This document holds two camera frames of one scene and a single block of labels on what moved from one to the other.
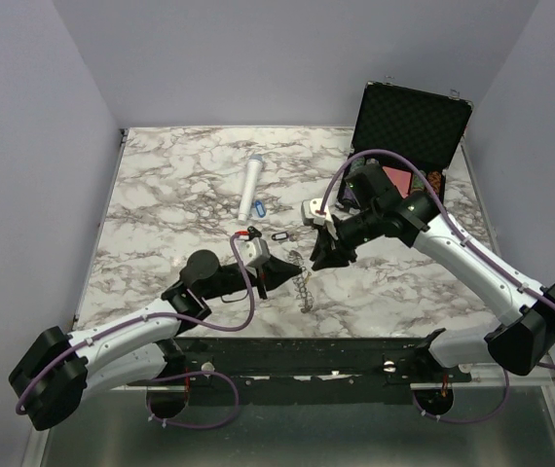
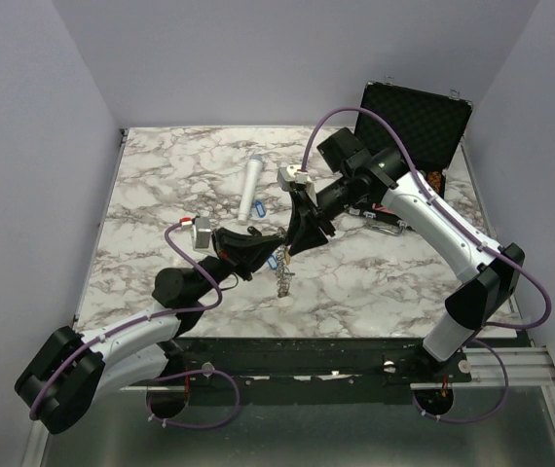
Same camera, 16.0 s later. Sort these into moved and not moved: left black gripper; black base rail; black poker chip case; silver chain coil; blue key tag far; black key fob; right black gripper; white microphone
Moved: silver chain coil; left black gripper; right black gripper
Not moved: black base rail; white microphone; blue key tag far; black key fob; black poker chip case
